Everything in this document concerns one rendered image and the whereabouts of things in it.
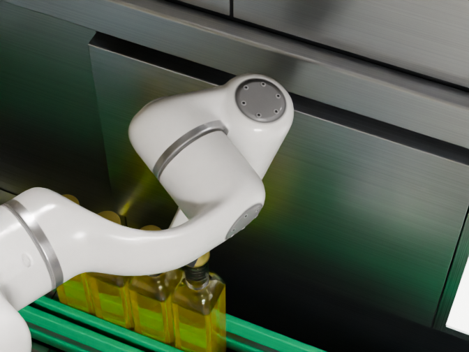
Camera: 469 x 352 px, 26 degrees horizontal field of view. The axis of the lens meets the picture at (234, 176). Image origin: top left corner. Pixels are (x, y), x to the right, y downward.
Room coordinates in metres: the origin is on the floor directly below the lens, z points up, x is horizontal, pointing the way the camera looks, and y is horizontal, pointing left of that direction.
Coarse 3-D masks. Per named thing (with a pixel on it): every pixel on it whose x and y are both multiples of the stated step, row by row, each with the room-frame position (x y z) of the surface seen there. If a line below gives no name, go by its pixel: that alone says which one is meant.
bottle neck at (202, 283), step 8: (208, 264) 0.66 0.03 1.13; (184, 272) 0.66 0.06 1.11; (192, 272) 0.65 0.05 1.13; (200, 272) 0.65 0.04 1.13; (208, 272) 0.66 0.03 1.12; (192, 280) 0.65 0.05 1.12; (200, 280) 0.65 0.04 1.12; (208, 280) 0.66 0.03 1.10; (192, 288) 0.65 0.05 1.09; (200, 288) 0.65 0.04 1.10
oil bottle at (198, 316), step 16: (176, 288) 0.65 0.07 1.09; (208, 288) 0.65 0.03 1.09; (224, 288) 0.67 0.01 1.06; (176, 304) 0.64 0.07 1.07; (192, 304) 0.63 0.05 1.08; (208, 304) 0.63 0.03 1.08; (224, 304) 0.67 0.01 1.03; (176, 320) 0.64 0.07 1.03; (192, 320) 0.63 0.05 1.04; (208, 320) 0.63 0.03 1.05; (224, 320) 0.66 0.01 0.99; (176, 336) 0.64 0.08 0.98; (192, 336) 0.63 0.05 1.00; (208, 336) 0.63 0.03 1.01; (224, 336) 0.66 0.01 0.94
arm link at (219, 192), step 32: (192, 160) 0.55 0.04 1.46; (224, 160) 0.56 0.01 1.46; (32, 192) 0.51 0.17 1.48; (192, 192) 0.53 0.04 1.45; (224, 192) 0.53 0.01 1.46; (256, 192) 0.53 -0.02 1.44; (32, 224) 0.47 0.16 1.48; (64, 224) 0.48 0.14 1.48; (96, 224) 0.48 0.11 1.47; (192, 224) 0.49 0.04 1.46; (224, 224) 0.50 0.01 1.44; (64, 256) 0.46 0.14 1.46; (96, 256) 0.47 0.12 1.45; (128, 256) 0.47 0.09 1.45; (160, 256) 0.47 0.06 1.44; (192, 256) 0.48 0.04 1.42
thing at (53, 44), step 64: (0, 0) 0.90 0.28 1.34; (64, 0) 0.86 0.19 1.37; (128, 0) 0.83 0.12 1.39; (192, 0) 0.82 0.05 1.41; (256, 0) 0.79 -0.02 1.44; (320, 0) 0.76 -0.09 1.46; (384, 0) 0.74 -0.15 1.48; (448, 0) 0.71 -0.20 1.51; (0, 64) 0.93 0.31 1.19; (64, 64) 0.89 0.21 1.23; (256, 64) 0.77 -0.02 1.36; (320, 64) 0.74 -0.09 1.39; (384, 64) 0.74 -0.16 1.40; (448, 64) 0.71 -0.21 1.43; (0, 128) 0.95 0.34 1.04; (64, 128) 0.90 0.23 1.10; (448, 128) 0.68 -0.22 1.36; (64, 192) 0.91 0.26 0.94; (256, 320) 0.79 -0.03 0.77; (320, 320) 0.74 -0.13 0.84; (384, 320) 0.71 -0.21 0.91
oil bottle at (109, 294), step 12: (96, 276) 0.68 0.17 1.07; (108, 276) 0.67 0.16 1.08; (120, 276) 0.67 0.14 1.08; (96, 288) 0.68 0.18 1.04; (108, 288) 0.67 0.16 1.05; (120, 288) 0.67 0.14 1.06; (96, 300) 0.68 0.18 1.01; (108, 300) 0.67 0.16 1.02; (120, 300) 0.67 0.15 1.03; (96, 312) 0.68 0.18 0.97; (108, 312) 0.67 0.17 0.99; (120, 312) 0.67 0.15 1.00; (120, 324) 0.67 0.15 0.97; (132, 324) 0.67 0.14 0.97
